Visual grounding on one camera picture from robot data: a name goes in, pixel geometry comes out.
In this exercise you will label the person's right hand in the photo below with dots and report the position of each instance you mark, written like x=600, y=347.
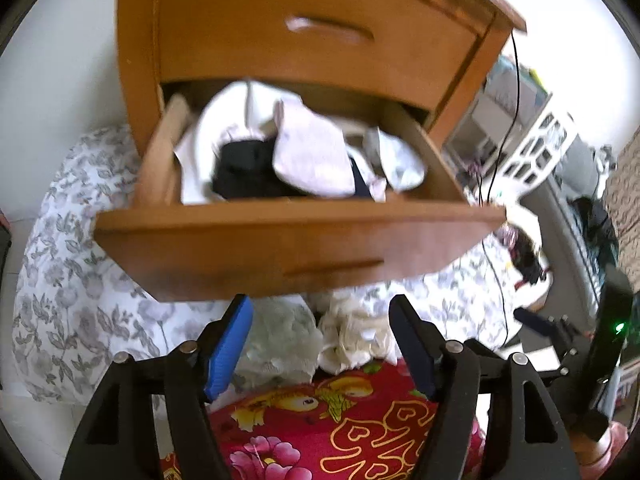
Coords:
x=615, y=442

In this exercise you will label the shallow wooden drawer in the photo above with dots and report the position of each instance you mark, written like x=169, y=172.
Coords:
x=325, y=45

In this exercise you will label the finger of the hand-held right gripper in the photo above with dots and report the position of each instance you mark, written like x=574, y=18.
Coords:
x=540, y=325

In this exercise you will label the grey floral bed sheet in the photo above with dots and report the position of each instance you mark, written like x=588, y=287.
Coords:
x=75, y=285

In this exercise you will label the wooden nightstand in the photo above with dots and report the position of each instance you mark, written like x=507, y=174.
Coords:
x=140, y=60

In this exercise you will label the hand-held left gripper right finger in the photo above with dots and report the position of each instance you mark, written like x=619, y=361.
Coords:
x=415, y=350

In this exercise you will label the cream lace garment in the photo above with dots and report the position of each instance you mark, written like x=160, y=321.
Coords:
x=355, y=340

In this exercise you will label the white cutout desk organizer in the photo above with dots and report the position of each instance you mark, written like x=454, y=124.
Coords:
x=535, y=145

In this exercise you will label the pale pink garment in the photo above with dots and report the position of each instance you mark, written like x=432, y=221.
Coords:
x=315, y=155

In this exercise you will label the plain white garment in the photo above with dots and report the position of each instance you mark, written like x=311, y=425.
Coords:
x=220, y=120

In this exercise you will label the red floral quilt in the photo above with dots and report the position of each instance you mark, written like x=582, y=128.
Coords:
x=360, y=435

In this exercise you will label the black lace garment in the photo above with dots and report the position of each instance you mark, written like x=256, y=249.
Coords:
x=250, y=170

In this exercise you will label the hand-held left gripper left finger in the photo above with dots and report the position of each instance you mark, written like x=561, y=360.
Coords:
x=227, y=350

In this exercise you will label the grey cushion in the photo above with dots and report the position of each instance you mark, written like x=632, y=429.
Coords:
x=580, y=170

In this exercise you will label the black hair accessory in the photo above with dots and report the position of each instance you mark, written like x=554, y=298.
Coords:
x=527, y=257

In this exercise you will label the deep wooden drawer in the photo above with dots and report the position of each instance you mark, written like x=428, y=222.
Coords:
x=275, y=250

